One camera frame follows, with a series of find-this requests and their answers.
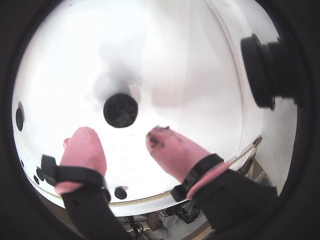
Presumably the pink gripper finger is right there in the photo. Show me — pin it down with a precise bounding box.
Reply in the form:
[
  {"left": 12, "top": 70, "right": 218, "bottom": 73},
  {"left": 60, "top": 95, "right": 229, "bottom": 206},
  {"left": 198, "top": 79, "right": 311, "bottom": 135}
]
[
  {"left": 145, "top": 126, "right": 279, "bottom": 232},
  {"left": 40, "top": 126, "right": 136, "bottom": 240}
]

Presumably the black camera module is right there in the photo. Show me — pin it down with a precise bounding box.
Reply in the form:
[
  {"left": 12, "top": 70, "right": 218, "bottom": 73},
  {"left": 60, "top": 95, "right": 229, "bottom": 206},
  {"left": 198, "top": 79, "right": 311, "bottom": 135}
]
[{"left": 240, "top": 32, "right": 305, "bottom": 111}]

